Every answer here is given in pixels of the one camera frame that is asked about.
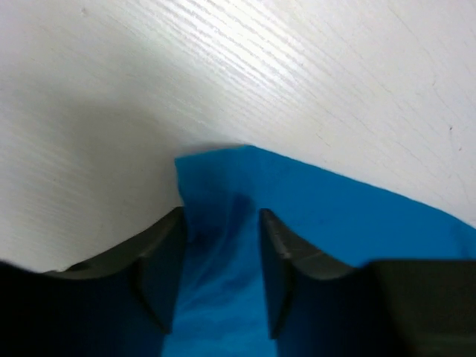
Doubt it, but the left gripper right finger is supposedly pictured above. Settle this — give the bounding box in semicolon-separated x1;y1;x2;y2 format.
259;209;475;356

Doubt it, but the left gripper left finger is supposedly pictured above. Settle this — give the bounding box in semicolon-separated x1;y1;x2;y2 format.
1;208;187;356

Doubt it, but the blue t shirt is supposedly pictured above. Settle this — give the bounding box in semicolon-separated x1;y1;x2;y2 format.
164;146;475;356

